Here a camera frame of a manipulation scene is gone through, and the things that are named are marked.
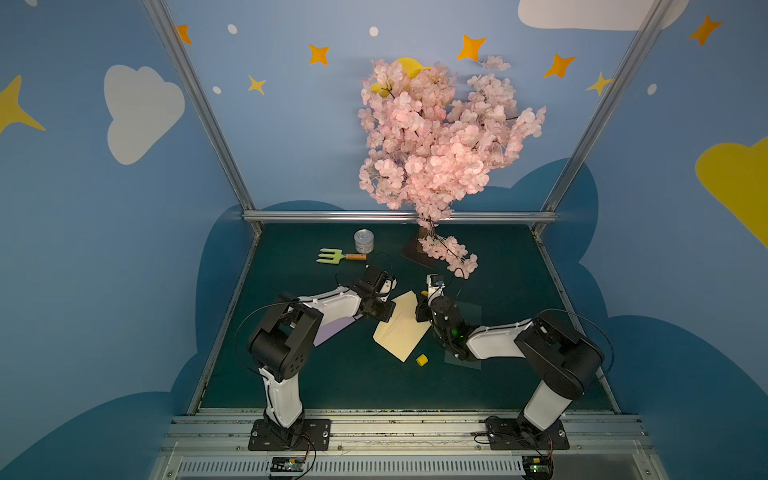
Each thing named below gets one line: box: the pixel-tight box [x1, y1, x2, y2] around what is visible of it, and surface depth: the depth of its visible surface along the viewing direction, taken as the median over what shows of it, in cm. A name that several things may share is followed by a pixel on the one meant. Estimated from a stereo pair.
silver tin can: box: [354, 228, 374, 254], surface depth 113 cm
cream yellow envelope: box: [373, 290, 432, 363], surface depth 93 cm
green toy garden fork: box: [316, 248, 367, 264], surface depth 113 cm
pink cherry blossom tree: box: [358, 55, 546, 278], surface depth 75 cm
